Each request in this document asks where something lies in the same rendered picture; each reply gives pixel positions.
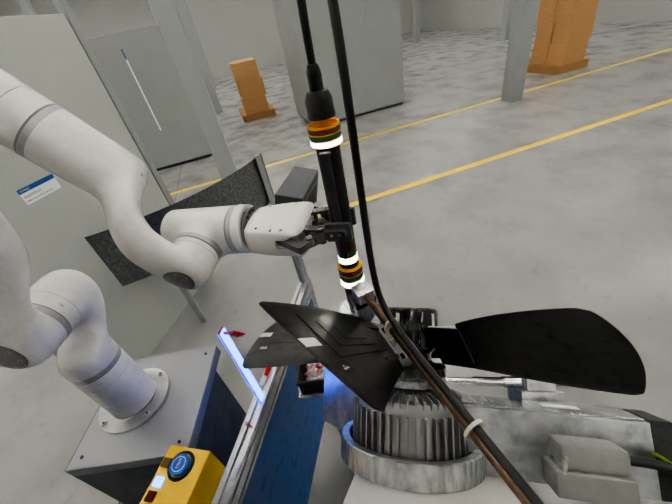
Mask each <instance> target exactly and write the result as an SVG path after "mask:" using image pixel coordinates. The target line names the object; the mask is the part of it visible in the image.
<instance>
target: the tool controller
mask: <svg viewBox="0 0 672 504"><path fill-rule="evenodd" d="M318 178H319V177H318V170H315V169H309V168H303V167H297V166H294V167H293V169H292V170H291V172H290V173H289V175H288V176H287V177H286V179H285V180H284V182H283V183H282V185H281V186H280V188H279V189H278V190H277V192H276V193H275V205H277V204H284V203H292V202H311V203H316V202H317V191H318Z"/></svg>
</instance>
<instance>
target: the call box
mask: <svg viewBox="0 0 672 504"><path fill-rule="evenodd" d="M181 453H185V454H187V455H188V456H189V457H190V458H191V464H190V467H189V469H188V470H187V472H186V473H185V474H183V475H182V476H180V477H174V476H173V475H171V474H170V472H169V471H168V470H169V467H170V465H169V467H168V468H162V467H160V466H159V468H158V470H157V472H156V474H155V476H154V478H153V480H152V481H151V483H150V485H149V487H148V489H147V491H146V493H145V494H144V496H143V498H142V500H141V502H140V504H211V503H212V500H213V498H214V495H215V493H216V490H217V488H218V485H219V483H220V480H221V477H222V475H223V472H224V470H225V466H224V465H223V464H222V463H221V462H220V461H219V460H218V459H217V458H216V457H215V456H214V455H213V454H212V453H211V452H210V451H207V450H201V449H194V448H188V447H182V446H175V445H171V446H170V448H169V450H168V452H167V453H166V455H165V457H169V458H172V460H173V459H174V458H175V457H176V455H179V454H181ZM165 457H164V458H165ZM156 476H162V477H165V479H164V481H163V483H162V485H161V487H160V488H157V487H152V483H153V482H154V480H155V478H156ZM149 490H153V491H157V495H156V496H155V498H154V500H153V502H152V503H149V502H145V501H144V498H145V497H146V495H147V493H148V491H149Z"/></svg>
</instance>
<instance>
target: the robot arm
mask: <svg viewBox="0 0 672 504"><path fill-rule="evenodd" d="M0 145H1V146H3V147H5V148H7V149H9V150H10V151H12V152H14V153H16V154H18V155H19V156H21V157H23V158H25V159H27V160H28V161H30V162H32V163H34V164H36V165H38V166H40V167H41V168H43V169H45V170H47V171H49V172H51V173H53V174H54V175H56V176H58V177H60V178H62V179H64V180H65V181H67V182H69V183H71V184H73V185H75V186H76V187H78V188H80V189H82V190H84V191H86V192H88V193H89V194H91V195H93V196H94V197H95V198H97V199H98V200H99V202H100V203H101V205H102V207H103V210H104V213H105V217H106V221H107V225H108V228H109V231H110V234H111V236H112V238H113V241H114V242H115V244H116V246H117V247H118V248H119V250H120V251H121V252H122V253H123V255H124V256H125V257H126V258H128V259H129V260H130V261H131V262H133V263H134V264H135V265H137V266H139V267H140V268H142V269H144V270H145V271H147V272H149V273H151V274H153V275H155V276H156V277H158V278H160V279H162V280H164V281H166V282H168V283H171V284H173V285H175V286H178V287H180V288H183V289H189V290H194V289H198V288H200V287H202V286H203V285H204V284H205V283H206V282H207V281H208V279H209V278H210V276H211V274H212V272H213V271H214V269H215V267H216V265H217V263H218V261H219V260H220V259H221V258H222V257H223V256H225V255H227V254H238V253H257V254H263V255H272V256H303V255H305V254H306V253H307V252H308V251H309V249H310V248H313V247H315V246H317V245H318V244H321V245H323V244H326V243H327V240H328V242H338V241H352V240H353V234H352V228H351V223H350V222H337V223H331V220H330V215H329V210H328V207H326V206H324V205H323V204H322V202H316V203H311V202H292V203H284V204H277V205H271V206H266V207H261V208H258V207H256V206H252V205H250V204H239V205H231V206H218V207H204V208H191V209H177V210H172V211H170V212H168V213H167V214H166V215H165V216H164V218H163V220H162V223H161V228H160V233H161V236H160V235H159V234H157V233H156V232H155V231H154V230H153V229H152V228H151V227H150V226H149V224H148V223H147V222H146V220H145V218H144V216H143V214H142V211H141V199H142V196H143V193H144V190H145V188H146V185H147V182H148V179H149V171H148V168H147V166H146V165H145V164H144V163H143V162H142V161H141V160H140V159H139V158H138V157H137V156H135V155H134V154H133V153H131V152H130V151H128V150H127V149H125V148H124V147H122V146H121V145H119V144H117V143H116V142H114V141H113V140H111V139H110V138H108V137H107V136H105V135H104V134H102V133H100V132H99V131H97V130H96V129H94V128H93V127H91V126H90V125H88V124H87V123H85V122H84V121H82V120H81V119H79V118H77V117H76V116H74V115H73V114H71V113H70V112H68V111H67V110H65V109H64V108H62V107H60V106H59V105H57V104H56V103H54V102H53V101H51V100H49V99H48V98H46V97H45V96H43V95H42V94H40V93H38V92H37V91H35V90H34V89H32V88H31V87H29V86H28V85H26V84H24V83H23V82H21V81H20V80H18V79H17V78H15V77H14V76H12V75H10V74H9V73H7V72H6V71H4V70H2V69H1V68H0ZM311 214H313V216H311ZM318 214H320V216H321V217H322V218H324V219H319V217H318ZM319 225H324V227H325V228H324V227H323V226H319ZM30 276H31V263H30V258H29V254H28V251H27V249H26V247H25V245H24V243H23V241H22V240H21V238H20V237H19V235H18V234H17V232H16V231H15V229H14V228H13V227H12V225H11V224H10V223H9V221H8V220H7V219H6V218H5V216H4V215H3V214H2V213H1V212H0V366H1V367H7V368H11V369H24V368H30V367H33V366H36V365H38V364H40V363H42V362H44V361H45V360H47V359H48V358H49V357H51V356H52V355H53V354H54V353H55V352H56V351H57V350H58V351H57V358H56V365H57V369H58V371H59V372H60V374H61V375H62V376H63V377H65V378H66V379H67V380H68V381H69V382H71V383H72V384H73V385H75V386H76V387H77V388H78V389H80V390H81V391H82V392H83V393H85V394H86V395H87V396H89V397H90V398H91V399H92V400H94V401H95V402H96V403H97V404H99V405H100V406H101V409H100V413H99V424H100V426H101V428H102V429H103V430H104V431H106V432H107V433H109V434H115V435H118V434H124V433H127V432H130V431H132V430H134V429H136V428H138V427H140V426H141V425H143V424H144V423H145V422H147V421H148V420H149V419H150V418H151V417H152V416H153V415H154V414H155V413H156V412H157V411H158V410H159V409H160V407H161V406H162V404H163V403H164V401H165V399H166V397H167V395H168V392H169V387H170V382H169V378H168V376H167V374H166V373H165V372H164V371H162V370H161V369H157V368H148V369H143V370H142V369H141V368H140V366H139V365H138V364H137V363H136V362H135V361H134V360H133V359H132V358H131V357H130V356H129V355H128V354H127V353H126V352H125V351H124V350H123V349H122V348H121V347H120V346H119V345H118V344H117V343H116V342H115V341H114V340H113V339H112V338H111V336H110V335H109V333H108V331H107V322H106V311H105V304H104V299H103V295H102V293H101V290H100V288H99V287H98V285H97V284H96V283H95V281H94V280H93V279H91V278H90V277H89V276H87V275H86V274H84V273H82V272H80V271H77V270H71V269H61V270H56V271H53V272H50V273H48V274H47V275H45V276H43V277H42V278H41V279H39V280H38V281H37V282H36V283H35V284H33V285H32V286H31V287H30Z"/></svg>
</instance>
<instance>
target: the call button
mask: <svg viewBox="0 0 672 504"><path fill-rule="evenodd" d="M190 464H191V458H190V457H189V456H188V455H187V454H185V453H181V454H179V455H176V457H175V458H174V459H173V460H172V462H171V464H170V467H169V470H168V471H169V472H170V474H171V475H173V476H174V477H180V476H182V475H183V474H185V473H186V472H187V470H188V469H189V467H190Z"/></svg>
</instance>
